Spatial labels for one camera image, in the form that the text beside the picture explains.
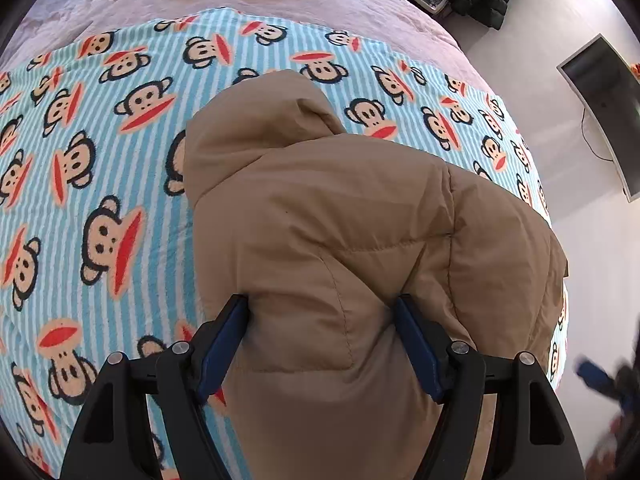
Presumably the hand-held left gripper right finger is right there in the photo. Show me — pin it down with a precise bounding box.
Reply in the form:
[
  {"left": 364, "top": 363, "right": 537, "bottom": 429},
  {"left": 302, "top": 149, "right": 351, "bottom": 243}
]
[{"left": 393, "top": 294, "right": 586, "bottom": 480}]

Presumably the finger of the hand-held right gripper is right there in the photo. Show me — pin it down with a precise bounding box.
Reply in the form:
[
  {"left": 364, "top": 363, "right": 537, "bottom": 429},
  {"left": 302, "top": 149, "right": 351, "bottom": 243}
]
[{"left": 576, "top": 357, "right": 613, "bottom": 392}]

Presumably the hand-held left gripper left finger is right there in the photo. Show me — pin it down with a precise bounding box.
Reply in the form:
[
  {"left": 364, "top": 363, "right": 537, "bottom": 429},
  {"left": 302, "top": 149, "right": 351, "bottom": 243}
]
[{"left": 59, "top": 294, "right": 251, "bottom": 480}]

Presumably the tan puffer jacket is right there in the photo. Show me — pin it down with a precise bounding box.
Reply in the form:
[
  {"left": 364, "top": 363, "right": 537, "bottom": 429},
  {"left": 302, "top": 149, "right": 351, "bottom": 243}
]
[{"left": 182, "top": 70, "right": 568, "bottom": 480}]

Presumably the person's right hand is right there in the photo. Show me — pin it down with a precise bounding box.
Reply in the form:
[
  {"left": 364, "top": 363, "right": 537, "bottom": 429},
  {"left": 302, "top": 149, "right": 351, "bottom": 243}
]
[{"left": 586, "top": 447, "right": 626, "bottom": 480}]

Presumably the monkey print striped blanket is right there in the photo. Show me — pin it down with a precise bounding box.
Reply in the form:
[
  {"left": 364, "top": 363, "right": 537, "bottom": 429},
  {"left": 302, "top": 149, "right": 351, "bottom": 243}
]
[{"left": 0, "top": 7, "right": 571, "bottom": 480}]

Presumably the dark flat screen television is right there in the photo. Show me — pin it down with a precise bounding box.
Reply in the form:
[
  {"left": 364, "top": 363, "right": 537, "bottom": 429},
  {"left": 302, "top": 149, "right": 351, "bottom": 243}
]
[{"left": 556, "top": 34, "right": 640, "bottom": 197}]

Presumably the lavender bedspread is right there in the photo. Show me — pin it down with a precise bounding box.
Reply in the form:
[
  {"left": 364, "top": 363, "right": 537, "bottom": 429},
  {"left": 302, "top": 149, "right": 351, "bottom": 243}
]
[{"left": 0, "top": 0, "right": 481, "bottom": 97}]

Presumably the black television cable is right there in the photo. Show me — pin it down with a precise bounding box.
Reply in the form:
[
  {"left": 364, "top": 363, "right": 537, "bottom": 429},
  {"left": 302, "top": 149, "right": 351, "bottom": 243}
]
[{"left": 581, "top": 107, "right": 617, "bottom": 162}]

